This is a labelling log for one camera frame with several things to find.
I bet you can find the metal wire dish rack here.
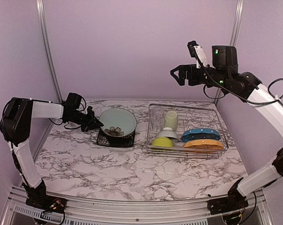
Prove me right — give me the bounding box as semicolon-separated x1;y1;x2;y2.
145;104;229;159

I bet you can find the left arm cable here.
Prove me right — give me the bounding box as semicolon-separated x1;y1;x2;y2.
0;98;86;129

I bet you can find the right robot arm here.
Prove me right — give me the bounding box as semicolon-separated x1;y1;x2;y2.
170;41;283;210

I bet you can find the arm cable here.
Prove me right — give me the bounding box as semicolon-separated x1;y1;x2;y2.
0;98;86;129
195;53;283;105

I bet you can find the orange polka dot plate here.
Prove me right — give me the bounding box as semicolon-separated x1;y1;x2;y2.
183;139;224;150

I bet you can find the pale green mug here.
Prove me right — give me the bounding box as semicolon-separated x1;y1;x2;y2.
164;111;178;131

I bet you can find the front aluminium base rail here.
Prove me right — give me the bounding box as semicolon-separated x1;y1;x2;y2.
0;187;273;225

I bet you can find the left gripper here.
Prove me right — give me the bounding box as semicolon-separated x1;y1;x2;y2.
67;108;103;131

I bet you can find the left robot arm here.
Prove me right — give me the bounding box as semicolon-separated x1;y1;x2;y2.
0;93;103;209

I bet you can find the blue polka dot plate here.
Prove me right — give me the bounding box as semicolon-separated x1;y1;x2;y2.
180;128;221;143

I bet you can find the left aluminium frame post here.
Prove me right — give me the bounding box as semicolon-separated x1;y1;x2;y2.
36;0;63;102

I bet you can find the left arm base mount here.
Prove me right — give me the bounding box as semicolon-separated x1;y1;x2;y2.
26;195;67;214

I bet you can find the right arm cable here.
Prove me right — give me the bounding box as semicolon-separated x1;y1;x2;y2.
195;53;283;105

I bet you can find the right aluminium frame post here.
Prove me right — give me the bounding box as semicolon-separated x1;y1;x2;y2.
214;0;244;105

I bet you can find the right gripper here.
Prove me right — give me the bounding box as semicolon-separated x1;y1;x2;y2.
171;63;230;89

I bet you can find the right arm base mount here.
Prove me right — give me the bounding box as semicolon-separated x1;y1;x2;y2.
207;195;249;215

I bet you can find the light green round plate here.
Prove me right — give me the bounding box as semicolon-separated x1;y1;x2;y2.
99;108;137;137

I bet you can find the aluminium frame post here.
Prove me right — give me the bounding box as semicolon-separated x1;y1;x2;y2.
214;0;244;105
36;0;63;102

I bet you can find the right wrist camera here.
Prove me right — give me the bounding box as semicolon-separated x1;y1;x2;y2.
187;41;208;69

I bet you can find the clear glass blue flower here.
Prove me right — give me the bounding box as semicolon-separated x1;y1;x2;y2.
150;117;163;133

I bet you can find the black floral square plate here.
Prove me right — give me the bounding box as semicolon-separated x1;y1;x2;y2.
96;129;135;148

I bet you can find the lime green bowl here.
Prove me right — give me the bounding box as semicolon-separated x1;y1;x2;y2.
151;137;174;150

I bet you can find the white patterned bowl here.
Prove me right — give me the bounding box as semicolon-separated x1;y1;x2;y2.
156;127;179;143

